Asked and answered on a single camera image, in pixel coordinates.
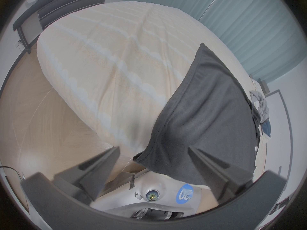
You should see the black T-shirt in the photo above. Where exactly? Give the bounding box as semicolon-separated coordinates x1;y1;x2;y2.
133;43;262;187

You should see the bed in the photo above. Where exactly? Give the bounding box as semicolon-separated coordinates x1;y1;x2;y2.
36;1;292;177

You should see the black cable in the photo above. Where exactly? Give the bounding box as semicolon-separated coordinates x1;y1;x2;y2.
0;166;25;180

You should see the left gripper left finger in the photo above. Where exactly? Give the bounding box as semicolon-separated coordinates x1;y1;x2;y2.
53;147;120;204

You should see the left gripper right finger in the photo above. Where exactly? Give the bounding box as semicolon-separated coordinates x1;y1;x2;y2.
188;146;254;204

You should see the black chest of drawers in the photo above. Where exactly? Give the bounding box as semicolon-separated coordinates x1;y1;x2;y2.
13;0;106;54

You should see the pile of clothes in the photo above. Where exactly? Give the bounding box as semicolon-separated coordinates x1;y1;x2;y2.
249;90;272;137

